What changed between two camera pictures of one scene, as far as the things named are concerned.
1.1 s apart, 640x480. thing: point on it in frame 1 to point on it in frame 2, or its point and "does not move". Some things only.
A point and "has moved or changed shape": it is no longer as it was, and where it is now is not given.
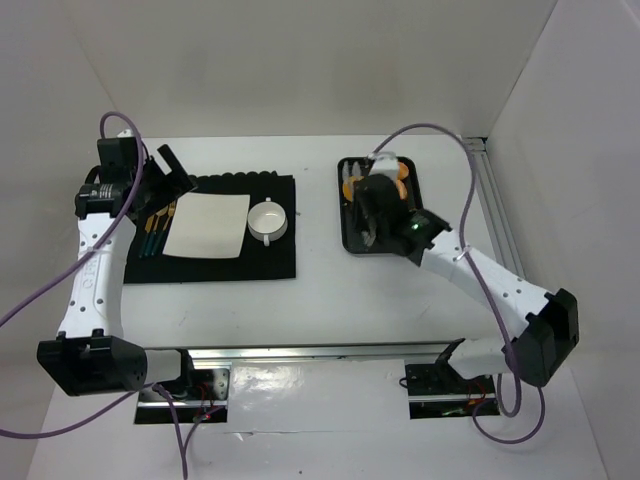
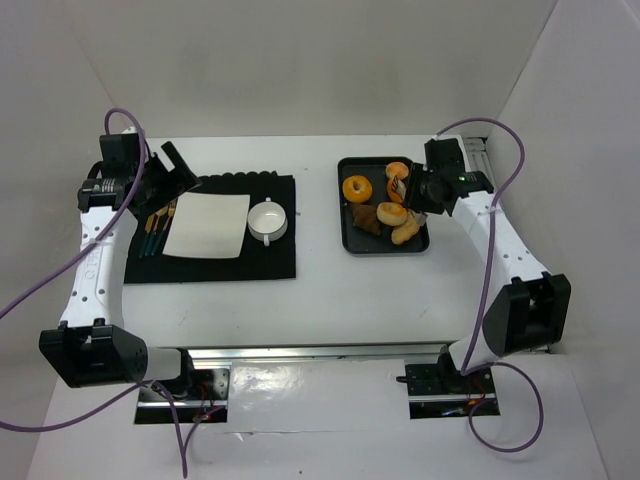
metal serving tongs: x=368 y=235 has moved or changed shape
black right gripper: x=373 y=201 to x=415 y=193
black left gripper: x=163 y=181 does not move
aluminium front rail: x=425 y=353 does not move
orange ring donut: x=347 y=186 does not move
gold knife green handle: x=148 y=229 does not move
